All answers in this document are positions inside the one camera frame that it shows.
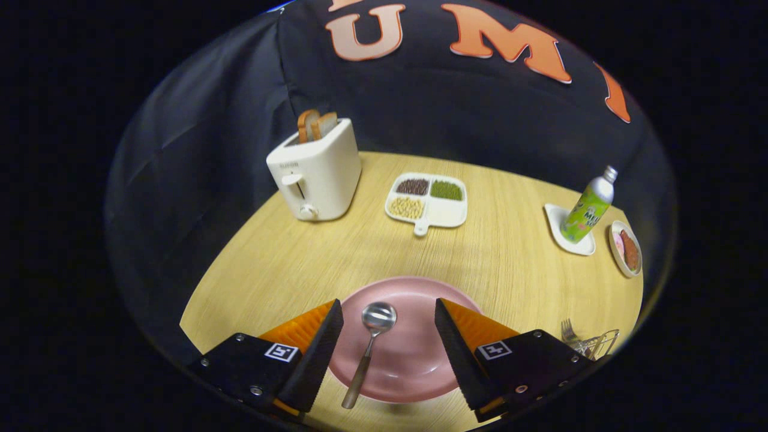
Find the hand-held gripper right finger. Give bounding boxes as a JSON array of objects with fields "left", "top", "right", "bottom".
[{"left": 434, "top": 298, "right": 598, "bottom": 424}]

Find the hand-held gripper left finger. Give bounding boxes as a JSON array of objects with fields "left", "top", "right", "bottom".
[{"left": 186, "top": 299, "right": 345, "bottom": 421}]

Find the white divided tray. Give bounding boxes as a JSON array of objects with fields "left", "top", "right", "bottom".
[{"left": 385, "top": 172, "right": 468, "bottom": 236}]

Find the pile of yellow soybeans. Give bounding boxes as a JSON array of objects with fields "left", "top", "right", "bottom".
[{"left": 390, "top": 197, "right": 425, "bottom": 219}]

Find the small white dish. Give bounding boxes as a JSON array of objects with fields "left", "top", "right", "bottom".
[{"left": 544, "top": 203, "right": 596, "bottom": 257}]

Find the pile of green beans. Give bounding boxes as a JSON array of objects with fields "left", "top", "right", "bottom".
[{"left": 430, "top": 181, "right": 464, "bottom": 201}]

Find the white toaster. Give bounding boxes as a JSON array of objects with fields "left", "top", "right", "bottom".
[{"left": 266, "top": 118, "right": 362, "bottom": 222}]

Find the small plate with pink rim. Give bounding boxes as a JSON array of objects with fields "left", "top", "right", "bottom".
[{"left": 608, "top": 220, "right": 643, "bottom": 278}]

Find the green drink bottle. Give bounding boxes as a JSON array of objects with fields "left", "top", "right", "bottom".
[{"left": 560, "top": 165, "right": 619, "bottom": 244}]

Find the red meat slice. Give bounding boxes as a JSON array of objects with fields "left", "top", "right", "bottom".
[{"left": 620, "top": 230, "right": 640, "bottom": 271}]

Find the toasted bread slice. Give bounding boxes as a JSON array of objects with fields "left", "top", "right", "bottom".
[
  {"left": 298, "top": 109, "right": 322, "bottom": 145},
  {"left": 312, "top": 112, "right": 338, "bottom": 142}
]

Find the spoon with wooden handle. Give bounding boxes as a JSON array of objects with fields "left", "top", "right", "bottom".
[{"left": 341, "top": 302, "right": 398, "bottom": 410}]

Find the silver wire rack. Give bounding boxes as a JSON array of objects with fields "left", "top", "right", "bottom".
[{"left": 570, "top": 329, "right": 620, "bottom": 361}]

